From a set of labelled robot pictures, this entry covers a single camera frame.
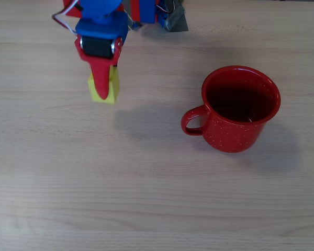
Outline yellow toy brick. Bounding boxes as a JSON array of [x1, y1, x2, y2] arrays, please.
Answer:
[[87, 65, 120, 105]]

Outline red speckled enamel mug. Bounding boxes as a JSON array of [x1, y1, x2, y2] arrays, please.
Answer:
[[181, 65, 282, 154]]

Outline grey duct tape piece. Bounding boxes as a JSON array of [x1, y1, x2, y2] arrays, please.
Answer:
[[163, 0, 189, 33], [123, 5, 142, 31]]

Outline red white black servo cable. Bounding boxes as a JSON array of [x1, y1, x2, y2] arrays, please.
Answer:
[[51, 0, 82, 35]]

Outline thin base servo wires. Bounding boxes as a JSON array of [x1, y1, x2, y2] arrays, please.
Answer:
[[167, 0, 179, 14]]

